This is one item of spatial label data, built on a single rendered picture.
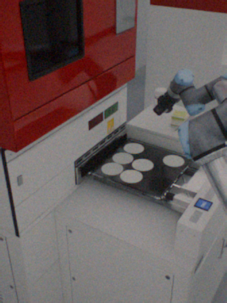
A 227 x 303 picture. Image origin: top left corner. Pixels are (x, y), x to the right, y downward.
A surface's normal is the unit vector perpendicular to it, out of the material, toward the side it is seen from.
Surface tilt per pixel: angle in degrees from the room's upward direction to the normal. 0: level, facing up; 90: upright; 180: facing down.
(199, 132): 55
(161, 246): 0
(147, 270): 90
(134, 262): 90
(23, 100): 90
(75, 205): 0
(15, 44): 90
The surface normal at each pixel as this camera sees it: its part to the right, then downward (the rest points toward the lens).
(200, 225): 0.00, -0.85
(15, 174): 0.85, 0.28
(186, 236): -0.53, 0.45
